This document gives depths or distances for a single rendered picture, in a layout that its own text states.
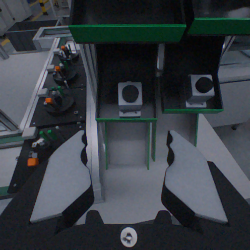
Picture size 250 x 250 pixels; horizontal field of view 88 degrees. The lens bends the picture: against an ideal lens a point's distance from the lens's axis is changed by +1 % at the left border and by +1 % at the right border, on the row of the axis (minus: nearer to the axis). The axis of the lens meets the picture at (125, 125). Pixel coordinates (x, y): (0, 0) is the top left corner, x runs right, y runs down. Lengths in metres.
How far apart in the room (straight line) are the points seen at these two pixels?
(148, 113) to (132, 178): 0.34
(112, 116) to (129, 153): 0.18
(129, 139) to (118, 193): 0.23
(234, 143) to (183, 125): 1.66
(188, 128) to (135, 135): 0.18
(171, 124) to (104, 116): 0.25
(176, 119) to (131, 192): 0.32
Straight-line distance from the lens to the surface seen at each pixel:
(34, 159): 0.45
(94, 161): 0.50
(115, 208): 0.56
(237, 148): 2.08
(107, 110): 0.30
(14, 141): 0.71
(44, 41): 1.59
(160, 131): 0.46
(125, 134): 0.42
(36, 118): 0.71
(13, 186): 0.58
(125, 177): 0.58
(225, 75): 1.29
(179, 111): 0.32
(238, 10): 0.30
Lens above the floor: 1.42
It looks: 53 degrees down
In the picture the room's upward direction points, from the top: straight up
